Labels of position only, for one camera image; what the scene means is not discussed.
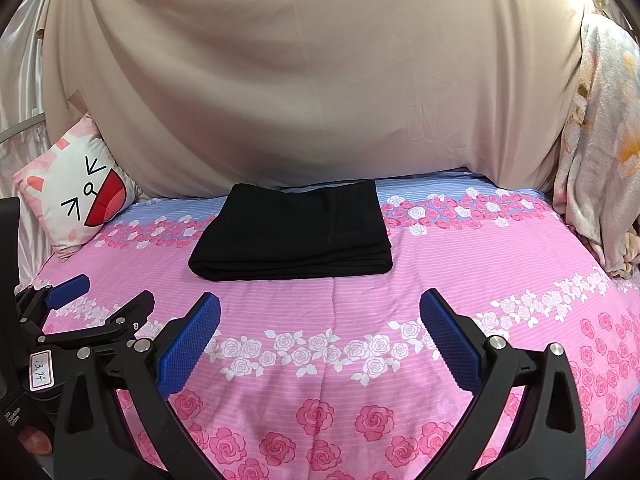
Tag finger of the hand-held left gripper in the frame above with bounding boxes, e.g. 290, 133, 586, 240
15, 274, 91, 336
37, 290, 156, 356

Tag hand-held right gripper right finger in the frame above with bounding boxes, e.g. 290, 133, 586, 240
419, 287, 587, 480

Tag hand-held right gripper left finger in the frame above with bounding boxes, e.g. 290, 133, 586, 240
52, 291, 236, 480

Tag black pants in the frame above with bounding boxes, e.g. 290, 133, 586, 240
188, 180, 393, 281

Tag person's left hand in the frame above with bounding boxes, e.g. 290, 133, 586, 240
19, 426, 54, 456

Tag white cat face pillow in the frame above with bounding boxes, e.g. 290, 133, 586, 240
12, 112, 136, 263

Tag pink floral bed sheet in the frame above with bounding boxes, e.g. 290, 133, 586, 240
15, 170, 640, 480

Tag pale pink satin curtain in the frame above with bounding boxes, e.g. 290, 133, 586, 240
0, 0, 66, 281

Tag cream floral fleece blanket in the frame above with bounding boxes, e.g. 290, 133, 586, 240
552, 0, 640, 278

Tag beige hanging cloth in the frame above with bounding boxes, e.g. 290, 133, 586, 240
42, 0, 588, 201

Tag grey metal rail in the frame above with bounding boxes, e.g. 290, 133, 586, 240
0, 114, 47, 143

